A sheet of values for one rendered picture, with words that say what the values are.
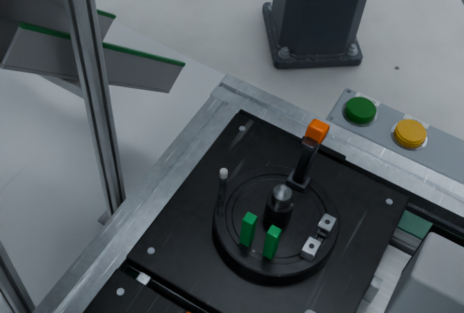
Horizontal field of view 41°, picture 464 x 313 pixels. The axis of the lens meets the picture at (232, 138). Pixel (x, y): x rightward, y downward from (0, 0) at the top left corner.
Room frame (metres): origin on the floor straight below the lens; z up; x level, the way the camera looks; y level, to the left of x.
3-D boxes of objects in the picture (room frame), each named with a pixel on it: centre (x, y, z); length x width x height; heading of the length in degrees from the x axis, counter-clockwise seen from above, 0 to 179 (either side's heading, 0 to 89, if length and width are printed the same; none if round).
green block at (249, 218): (0.31, -0.03, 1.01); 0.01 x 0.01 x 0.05; 64
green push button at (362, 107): (0.53, -0.17, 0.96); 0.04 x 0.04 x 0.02
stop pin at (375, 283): (0.29, -0.17, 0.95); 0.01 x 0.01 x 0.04; 64
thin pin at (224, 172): (0.34, 0.01, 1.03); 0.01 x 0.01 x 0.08
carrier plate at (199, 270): (0.34, -0.06, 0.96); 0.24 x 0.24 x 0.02; 64
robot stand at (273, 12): (0.78, -0.12, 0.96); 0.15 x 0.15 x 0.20; 11
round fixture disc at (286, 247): (0.34, -0.06, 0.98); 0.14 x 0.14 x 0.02
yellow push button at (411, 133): (0.50, -0.23, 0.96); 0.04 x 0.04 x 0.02
